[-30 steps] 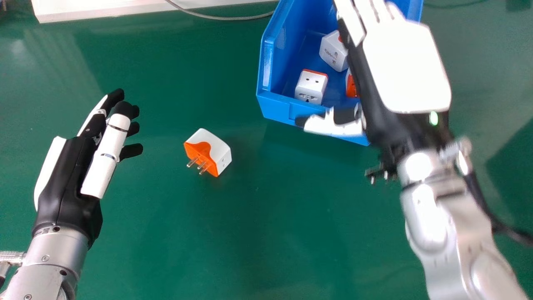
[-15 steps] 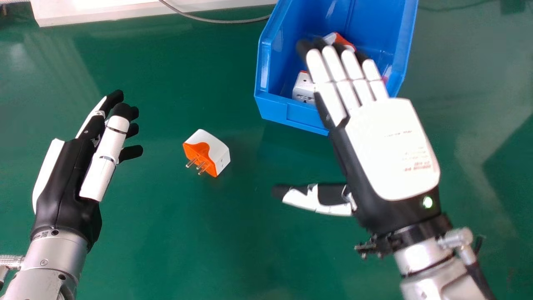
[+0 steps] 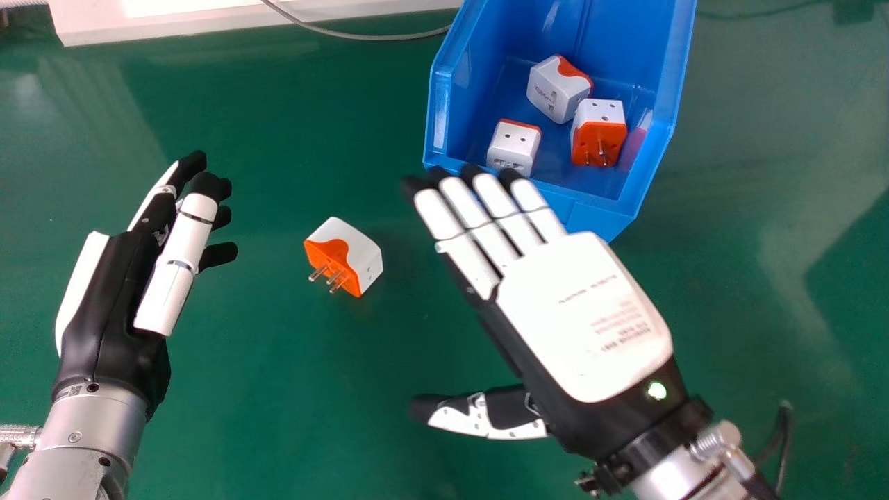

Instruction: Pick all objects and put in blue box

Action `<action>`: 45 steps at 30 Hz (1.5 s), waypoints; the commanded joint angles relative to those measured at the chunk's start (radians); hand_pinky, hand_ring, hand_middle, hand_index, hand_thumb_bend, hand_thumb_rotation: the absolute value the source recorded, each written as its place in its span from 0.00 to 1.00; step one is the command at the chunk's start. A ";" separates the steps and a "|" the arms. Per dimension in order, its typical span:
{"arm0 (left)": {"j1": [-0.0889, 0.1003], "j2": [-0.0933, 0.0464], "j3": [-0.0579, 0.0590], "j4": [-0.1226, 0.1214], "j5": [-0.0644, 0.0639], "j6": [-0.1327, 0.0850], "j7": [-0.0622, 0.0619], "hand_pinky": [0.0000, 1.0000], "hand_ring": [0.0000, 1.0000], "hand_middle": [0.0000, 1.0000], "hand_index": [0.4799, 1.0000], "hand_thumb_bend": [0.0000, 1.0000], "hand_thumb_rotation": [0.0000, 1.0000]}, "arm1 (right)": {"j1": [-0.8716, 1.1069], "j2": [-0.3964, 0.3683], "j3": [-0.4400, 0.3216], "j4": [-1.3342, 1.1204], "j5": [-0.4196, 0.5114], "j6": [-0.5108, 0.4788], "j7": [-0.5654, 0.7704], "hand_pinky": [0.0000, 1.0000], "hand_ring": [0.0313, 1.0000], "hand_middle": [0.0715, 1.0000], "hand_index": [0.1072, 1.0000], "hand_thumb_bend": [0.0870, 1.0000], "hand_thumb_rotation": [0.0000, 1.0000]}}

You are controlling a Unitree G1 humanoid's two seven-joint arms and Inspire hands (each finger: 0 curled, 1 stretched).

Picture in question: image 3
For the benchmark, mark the blue plastic bin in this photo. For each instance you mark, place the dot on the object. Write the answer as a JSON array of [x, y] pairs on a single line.
[[555, 104]]

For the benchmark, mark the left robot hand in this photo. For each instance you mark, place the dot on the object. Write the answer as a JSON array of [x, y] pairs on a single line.
[[111, 298]]

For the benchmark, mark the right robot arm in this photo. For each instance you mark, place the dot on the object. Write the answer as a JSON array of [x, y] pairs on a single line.
[[694, 465]]

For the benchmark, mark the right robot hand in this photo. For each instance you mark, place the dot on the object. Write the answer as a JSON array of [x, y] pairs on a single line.
[[576, 312]]

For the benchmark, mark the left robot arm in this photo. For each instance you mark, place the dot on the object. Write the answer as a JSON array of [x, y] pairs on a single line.
[[76, 444]]

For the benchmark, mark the white-and-orange plug adapter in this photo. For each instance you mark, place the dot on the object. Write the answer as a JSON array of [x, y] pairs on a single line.
[[514, 146], [597, 132], [558, 87], [344, 255]]

